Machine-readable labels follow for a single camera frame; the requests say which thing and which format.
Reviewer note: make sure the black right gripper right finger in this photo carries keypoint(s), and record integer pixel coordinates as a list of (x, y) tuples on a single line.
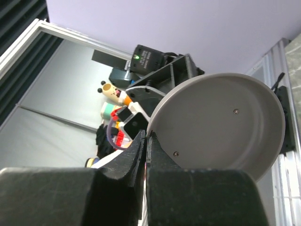
[(198, 197)]

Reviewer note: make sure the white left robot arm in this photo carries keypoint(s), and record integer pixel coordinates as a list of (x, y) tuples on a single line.
[(159, 73)]

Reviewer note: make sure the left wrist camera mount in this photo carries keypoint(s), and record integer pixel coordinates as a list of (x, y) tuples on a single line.
[(131, 119)]

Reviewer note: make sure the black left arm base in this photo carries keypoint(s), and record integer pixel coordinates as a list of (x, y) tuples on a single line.
[(282, 94)]

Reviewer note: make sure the grey cup lid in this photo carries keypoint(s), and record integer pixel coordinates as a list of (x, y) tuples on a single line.
[(220, 121)]

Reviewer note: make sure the wooden mouse toy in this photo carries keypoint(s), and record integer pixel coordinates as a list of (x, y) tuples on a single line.
[(115, 94)]

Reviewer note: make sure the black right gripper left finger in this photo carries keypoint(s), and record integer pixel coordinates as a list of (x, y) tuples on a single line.
[(111, 195)]

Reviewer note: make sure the black background clutter box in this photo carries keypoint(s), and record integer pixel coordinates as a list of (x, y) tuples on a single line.
[(112, 58)]

